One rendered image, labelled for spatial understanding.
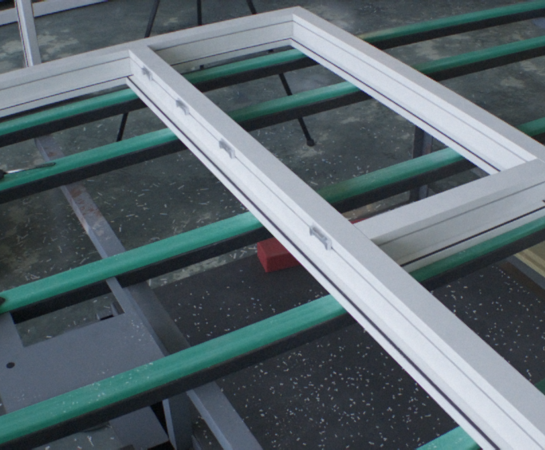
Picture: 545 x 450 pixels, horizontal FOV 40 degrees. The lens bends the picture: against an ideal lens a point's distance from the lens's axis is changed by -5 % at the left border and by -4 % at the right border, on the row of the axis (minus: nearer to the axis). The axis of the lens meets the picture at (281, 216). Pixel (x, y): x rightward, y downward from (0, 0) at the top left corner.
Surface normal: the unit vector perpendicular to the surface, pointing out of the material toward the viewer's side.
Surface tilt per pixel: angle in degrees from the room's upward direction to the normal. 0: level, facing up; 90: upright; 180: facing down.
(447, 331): 0
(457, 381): 90
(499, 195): 90
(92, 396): 0
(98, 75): 90
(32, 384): 0
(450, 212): 90
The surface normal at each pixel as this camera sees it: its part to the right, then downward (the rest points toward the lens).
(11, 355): -0.01, -0.83
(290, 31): 0.50, 0.48
